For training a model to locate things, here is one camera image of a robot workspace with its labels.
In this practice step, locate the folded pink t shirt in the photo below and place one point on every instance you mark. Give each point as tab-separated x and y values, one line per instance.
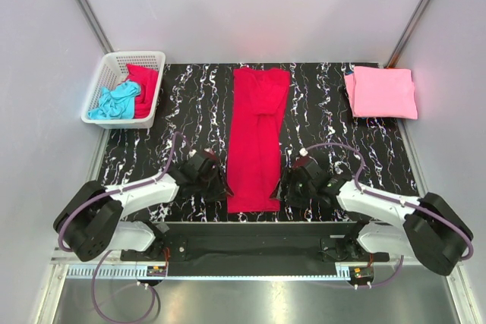
381	93

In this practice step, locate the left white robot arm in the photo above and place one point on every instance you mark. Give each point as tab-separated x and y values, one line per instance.
94	221

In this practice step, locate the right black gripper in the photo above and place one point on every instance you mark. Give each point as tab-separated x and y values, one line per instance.
289	177

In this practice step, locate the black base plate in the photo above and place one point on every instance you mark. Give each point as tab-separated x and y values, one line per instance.
249	250

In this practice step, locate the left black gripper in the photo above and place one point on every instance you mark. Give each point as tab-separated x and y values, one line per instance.
221	188

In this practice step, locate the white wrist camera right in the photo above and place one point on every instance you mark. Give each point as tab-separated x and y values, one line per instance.
303	152

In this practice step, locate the red t shirt in basket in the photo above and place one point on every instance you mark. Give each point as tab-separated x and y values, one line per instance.
146	78

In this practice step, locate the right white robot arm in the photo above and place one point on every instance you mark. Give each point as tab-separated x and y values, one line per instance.
423	228

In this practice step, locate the cyan t shirt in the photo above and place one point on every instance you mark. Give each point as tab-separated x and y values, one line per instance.
116	104

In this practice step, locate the red t shirt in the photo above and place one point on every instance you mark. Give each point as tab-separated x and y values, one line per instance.
146	78
254	157

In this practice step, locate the white plastic basket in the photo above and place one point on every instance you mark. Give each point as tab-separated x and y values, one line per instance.
112	71

